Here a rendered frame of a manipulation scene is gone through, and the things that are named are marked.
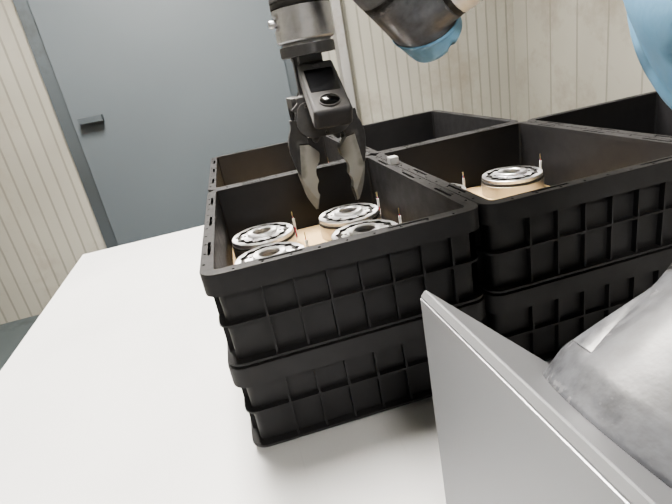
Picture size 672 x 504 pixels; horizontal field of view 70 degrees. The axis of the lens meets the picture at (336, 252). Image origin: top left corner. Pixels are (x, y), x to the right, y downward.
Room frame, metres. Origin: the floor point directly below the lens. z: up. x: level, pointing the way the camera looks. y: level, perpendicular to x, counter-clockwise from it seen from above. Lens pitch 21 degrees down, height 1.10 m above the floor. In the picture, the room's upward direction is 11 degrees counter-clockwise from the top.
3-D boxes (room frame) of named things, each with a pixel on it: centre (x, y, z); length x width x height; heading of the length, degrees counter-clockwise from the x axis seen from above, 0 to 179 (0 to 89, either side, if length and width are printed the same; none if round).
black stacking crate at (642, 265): (0.69, -0.28, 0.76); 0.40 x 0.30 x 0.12; 9
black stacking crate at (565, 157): (0.69, -0.28, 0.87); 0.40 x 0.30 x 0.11; 9
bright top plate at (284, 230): (0.74, 0.11, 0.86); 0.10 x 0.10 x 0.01
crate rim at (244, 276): (0.65, 0.02, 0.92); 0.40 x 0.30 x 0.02; 9
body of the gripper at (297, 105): (0.68, -0.01, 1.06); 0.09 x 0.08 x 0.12; 8
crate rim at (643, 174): (0.69, -0.28, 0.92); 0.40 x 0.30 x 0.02; 9
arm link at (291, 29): (0.67, -0.01, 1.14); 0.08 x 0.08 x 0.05
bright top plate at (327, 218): (0.77, -0.03, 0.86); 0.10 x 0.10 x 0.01
